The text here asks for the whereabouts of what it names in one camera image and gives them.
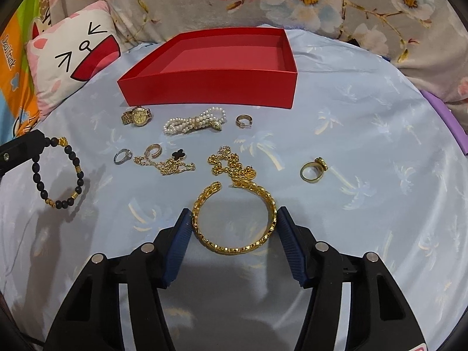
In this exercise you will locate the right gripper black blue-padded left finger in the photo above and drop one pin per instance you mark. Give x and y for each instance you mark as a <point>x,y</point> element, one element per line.
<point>89,317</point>

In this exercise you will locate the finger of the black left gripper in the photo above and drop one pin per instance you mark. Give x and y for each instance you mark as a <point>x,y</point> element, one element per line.
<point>21,149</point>

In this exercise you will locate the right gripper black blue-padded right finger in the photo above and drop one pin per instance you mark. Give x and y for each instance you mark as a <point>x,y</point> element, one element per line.
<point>380,316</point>

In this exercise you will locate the gold wrist watch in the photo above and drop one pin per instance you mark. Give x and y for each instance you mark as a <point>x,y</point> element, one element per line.
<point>137,116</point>

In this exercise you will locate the gold cuff bangle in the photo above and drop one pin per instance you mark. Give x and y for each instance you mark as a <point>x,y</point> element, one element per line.
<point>251,187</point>

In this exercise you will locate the colourful cartoon bedsheet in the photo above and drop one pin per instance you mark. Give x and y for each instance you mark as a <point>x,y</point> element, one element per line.
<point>19,111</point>

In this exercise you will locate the white cat face pillow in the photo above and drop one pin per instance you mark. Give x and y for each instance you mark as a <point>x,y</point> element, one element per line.
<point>70,53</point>

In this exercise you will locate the light blue palm cloth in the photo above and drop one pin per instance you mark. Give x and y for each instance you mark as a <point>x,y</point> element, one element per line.
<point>362,160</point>

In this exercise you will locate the purple mat edge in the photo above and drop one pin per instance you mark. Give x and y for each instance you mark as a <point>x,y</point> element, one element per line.
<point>449,119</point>

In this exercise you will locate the gold hoop earring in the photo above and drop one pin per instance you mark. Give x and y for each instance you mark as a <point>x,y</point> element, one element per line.
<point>244,121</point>

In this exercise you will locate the red cardboard tray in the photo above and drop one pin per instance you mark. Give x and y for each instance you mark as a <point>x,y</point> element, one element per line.
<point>225,66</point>

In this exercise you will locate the grey floral blanket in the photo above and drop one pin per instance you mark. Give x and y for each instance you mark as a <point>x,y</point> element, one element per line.
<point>425,39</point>

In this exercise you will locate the gold chain black clover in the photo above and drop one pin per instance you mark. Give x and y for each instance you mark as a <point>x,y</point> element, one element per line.
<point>175,164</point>

